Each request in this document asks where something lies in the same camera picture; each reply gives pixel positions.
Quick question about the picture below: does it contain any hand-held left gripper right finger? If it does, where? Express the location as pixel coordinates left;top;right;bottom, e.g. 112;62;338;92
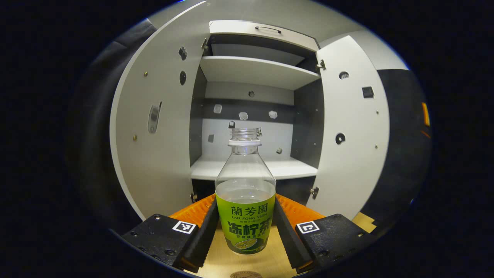
273;193;377;274

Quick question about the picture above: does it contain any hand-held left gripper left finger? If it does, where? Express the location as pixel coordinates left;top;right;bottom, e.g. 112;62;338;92
122;193;220;273

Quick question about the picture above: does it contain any green label clear bottle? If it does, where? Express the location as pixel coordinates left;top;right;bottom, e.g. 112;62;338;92
215;127;277;256

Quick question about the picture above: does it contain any white cabinet door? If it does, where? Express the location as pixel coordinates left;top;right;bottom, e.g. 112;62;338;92
309;36;391;220
110;1;211;220

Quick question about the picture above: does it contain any white grey cabinet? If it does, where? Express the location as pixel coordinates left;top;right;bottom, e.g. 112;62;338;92
188;19;325;205

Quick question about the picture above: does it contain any white cabinet drawer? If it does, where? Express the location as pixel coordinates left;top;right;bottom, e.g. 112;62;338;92
208;20;321;53

